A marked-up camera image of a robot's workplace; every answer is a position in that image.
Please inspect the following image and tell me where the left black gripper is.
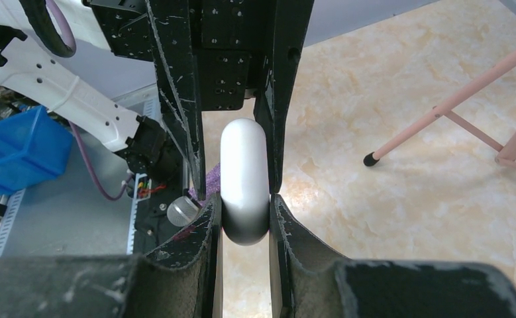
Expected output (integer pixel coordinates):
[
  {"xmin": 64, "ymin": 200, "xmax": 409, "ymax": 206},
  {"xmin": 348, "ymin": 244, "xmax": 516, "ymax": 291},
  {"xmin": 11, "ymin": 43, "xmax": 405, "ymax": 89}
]
[{"xmin": 82, "ymin": 0, "xmax": 314, "ymax": 201}]

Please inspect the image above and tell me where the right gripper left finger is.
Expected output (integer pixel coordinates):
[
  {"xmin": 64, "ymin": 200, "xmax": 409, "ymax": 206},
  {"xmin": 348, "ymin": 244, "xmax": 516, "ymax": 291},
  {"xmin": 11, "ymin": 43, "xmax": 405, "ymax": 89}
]
[{"xmin": 0, "ymin": 194, "xmax": 223, "ymax": 317}]

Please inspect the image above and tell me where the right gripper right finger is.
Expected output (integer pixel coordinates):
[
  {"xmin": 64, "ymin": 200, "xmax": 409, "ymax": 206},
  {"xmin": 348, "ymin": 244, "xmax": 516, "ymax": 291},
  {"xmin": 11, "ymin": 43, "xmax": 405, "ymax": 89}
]
[{"xmin": 269, "ymin": 194, "xmax": 516, "ymax": 317}]

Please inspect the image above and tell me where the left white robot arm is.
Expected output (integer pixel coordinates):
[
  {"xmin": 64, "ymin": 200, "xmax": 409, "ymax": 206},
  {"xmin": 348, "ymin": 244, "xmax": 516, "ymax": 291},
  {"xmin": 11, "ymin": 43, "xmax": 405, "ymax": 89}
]
[{"xmin": 0, "ymin": 1, "xmax": 313, "ymax": 199}]

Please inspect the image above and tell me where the purple glitter microphone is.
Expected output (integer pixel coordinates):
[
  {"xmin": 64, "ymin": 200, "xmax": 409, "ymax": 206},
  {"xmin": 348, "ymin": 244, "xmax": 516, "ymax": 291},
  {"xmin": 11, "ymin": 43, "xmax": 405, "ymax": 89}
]
[{"xmin": 166, "ymin": 163, "xmax": 222, "ymax": 228}]

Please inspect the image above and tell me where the blue plastic bin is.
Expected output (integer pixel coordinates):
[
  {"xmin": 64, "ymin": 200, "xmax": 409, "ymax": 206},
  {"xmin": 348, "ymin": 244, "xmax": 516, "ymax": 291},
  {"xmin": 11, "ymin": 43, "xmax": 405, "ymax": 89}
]
[{"xmin": 0, "ymin": 106, "xmax": 74, "ymax": 195}]

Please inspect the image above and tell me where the pink music stand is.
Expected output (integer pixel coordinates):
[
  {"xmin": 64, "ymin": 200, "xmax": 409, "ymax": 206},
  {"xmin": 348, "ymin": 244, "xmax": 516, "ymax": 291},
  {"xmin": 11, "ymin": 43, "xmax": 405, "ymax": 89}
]
[{"xmin": 362, "ymin": 32, "xmax": 516, "ymax": 178}]

